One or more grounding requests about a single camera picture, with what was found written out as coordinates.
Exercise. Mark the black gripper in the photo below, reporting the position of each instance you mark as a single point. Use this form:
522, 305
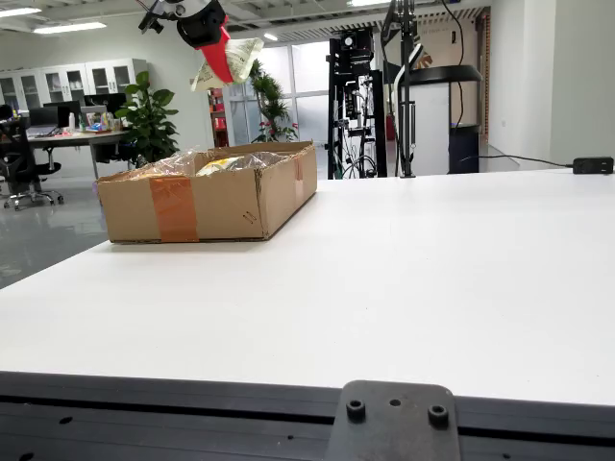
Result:
199, 26

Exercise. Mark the pale green snack packet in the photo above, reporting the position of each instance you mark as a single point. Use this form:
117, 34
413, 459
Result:
245, 57

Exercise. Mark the yellow snack packet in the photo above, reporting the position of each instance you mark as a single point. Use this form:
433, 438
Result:
218, 166

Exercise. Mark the clear plastic wrapped snack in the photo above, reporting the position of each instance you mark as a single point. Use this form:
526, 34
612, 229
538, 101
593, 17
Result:
168, 165

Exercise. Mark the dark blue bin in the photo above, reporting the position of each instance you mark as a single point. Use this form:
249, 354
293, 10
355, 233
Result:
463, 151

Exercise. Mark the red display shelf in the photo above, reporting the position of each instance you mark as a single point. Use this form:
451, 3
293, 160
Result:
217, 115

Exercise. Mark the small ceiling light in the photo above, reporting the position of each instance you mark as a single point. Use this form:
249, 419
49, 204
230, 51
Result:
270, 37

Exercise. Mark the tall slim potted plant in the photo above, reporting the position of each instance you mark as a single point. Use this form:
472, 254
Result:
269, 98

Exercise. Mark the broad leaf potted plant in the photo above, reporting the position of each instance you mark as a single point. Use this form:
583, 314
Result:
149, 120

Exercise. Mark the black computer monitor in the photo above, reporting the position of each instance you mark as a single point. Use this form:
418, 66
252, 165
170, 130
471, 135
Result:
105, 101
67, 108
43, 116

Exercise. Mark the black equipment rack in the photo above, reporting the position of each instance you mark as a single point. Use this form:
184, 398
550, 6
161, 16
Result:
355, 57

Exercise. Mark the white glass door cabinets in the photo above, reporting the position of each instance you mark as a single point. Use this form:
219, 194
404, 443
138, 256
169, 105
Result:
72, 81

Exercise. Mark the brown cardboard box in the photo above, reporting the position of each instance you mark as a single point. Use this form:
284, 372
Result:
226, 206

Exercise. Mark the rectangular ceiling light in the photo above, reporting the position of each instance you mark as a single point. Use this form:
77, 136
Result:
69, 28
19, 12

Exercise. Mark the white bottle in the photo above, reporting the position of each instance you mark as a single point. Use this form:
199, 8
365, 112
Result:
72, 122

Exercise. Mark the grey office desk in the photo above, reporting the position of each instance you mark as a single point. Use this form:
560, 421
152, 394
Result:
77, 138

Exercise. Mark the red fire extinguisher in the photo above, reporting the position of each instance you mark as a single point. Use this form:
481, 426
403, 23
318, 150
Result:
390, 127

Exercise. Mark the black office chair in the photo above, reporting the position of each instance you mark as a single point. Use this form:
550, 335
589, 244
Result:
19, 158

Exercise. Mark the white kiosk with black top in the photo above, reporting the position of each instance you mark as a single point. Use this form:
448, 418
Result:
432, 120

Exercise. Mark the black power adapter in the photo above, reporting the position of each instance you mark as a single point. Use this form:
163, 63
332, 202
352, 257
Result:
593, 165

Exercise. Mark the black metal mounting plate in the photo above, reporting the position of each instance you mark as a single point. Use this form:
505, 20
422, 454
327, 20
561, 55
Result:
394, 427

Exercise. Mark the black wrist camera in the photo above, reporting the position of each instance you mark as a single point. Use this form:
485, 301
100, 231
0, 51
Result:
153, 20

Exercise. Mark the dark aluminium frame rail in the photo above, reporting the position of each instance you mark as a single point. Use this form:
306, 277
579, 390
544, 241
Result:
144, 418

